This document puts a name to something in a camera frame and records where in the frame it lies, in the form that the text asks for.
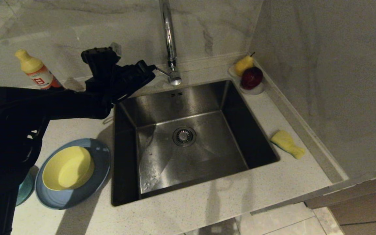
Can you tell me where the round metal drain strainer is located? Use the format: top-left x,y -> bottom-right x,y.
172,126 -> 197,147

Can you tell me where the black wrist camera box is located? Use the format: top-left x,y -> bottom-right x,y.
81,42 -> 122,71

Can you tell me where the orange label dish soap bottle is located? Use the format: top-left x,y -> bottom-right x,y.
15,49 -> 65,90

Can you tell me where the small white dish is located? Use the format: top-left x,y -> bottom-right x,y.
228,65 -> 265,95

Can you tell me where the yellow pear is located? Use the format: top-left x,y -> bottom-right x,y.
234,52 -> 255,76

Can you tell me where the yellow bowl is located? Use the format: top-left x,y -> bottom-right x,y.
42,146 -> 95,191

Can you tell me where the stainless steel sink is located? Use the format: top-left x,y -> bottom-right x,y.
111,79 -> 280,207

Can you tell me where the teal bowl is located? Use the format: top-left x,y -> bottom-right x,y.
16,170 -> 35,207

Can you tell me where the grey blue plate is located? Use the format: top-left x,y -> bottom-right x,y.
35,138 -> 111,210

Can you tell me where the dark red apple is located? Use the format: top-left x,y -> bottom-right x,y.
240,66 -> 263,90

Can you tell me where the chrome faucet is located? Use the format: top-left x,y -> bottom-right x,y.
155,0 -> 182,86

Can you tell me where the yellow green sponge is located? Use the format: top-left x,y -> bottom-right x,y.
270,130 -> 306,160

